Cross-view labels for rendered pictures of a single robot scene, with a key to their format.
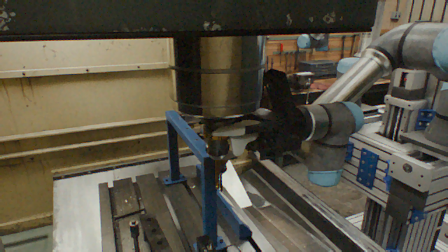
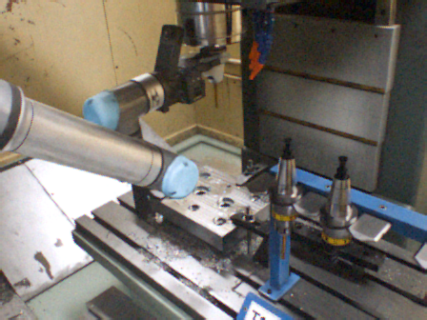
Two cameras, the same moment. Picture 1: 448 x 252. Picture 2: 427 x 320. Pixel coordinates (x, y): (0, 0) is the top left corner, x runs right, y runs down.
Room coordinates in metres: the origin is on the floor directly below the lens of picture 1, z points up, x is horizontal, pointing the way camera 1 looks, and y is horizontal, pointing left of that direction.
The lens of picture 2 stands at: (1.41, -0.35, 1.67)
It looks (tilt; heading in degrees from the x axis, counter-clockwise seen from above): 27 degrees down; 159
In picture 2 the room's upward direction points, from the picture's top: 4 degrees counter-clockwise
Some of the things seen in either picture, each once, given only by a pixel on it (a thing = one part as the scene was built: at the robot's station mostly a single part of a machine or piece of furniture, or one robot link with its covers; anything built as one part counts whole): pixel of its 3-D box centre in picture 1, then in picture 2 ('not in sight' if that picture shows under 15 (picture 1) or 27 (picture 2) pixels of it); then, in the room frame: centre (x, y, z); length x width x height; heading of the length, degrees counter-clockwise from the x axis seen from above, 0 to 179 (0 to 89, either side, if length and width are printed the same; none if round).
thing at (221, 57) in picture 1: (216, 70); (211, 11); (0.49, 0.01, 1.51); 0.16 x 0.16 x 0.12
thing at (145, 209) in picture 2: not in sight; (149, 195); (0.32, -0.16, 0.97); 0.13 x 0.03 x 0.15; 23
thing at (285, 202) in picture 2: not in sight; (285, 194); (0.82, 0.01, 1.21); 0.06 x 0.06 x 0.03
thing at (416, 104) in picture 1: (404, 101); not in sight; (1.27, -0.80, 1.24); 0.14 x 0.09 x 0.03; 24
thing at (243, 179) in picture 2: not in sight; (252, 181); (0.39, 0.15, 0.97); 0.13 x 0.03 x 0.15; 113
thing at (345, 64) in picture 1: (350, 72); not in sight; (1.46, -0.63, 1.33); 0.13 x 0.12 x 0.14; 129
